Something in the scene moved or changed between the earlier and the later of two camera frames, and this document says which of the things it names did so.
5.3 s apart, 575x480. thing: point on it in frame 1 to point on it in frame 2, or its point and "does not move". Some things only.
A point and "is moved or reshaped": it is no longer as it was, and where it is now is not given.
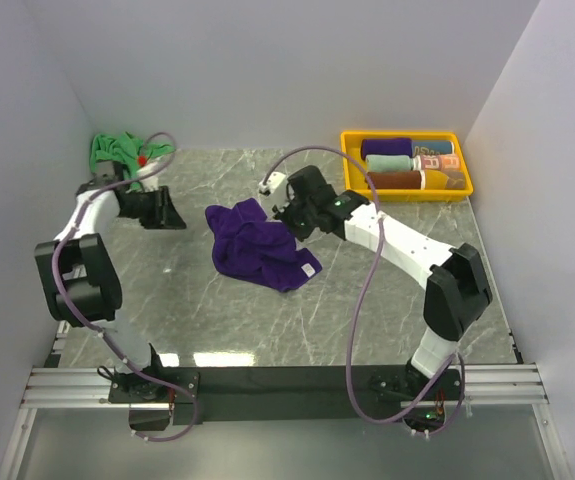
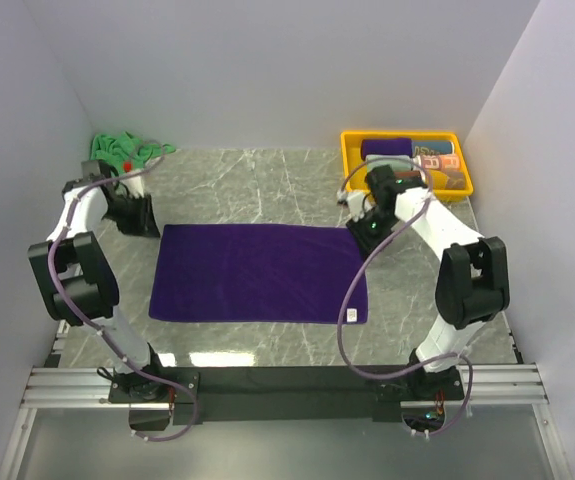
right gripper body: x=297 y=216 to x=372 y=230
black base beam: x=285 y=394 does not move
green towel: x=127 y=151 does not move
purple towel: x=248 y=245 is moved or reshaped
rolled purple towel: x=386 y=146 does not move
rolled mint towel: x=388 y=163 does not move
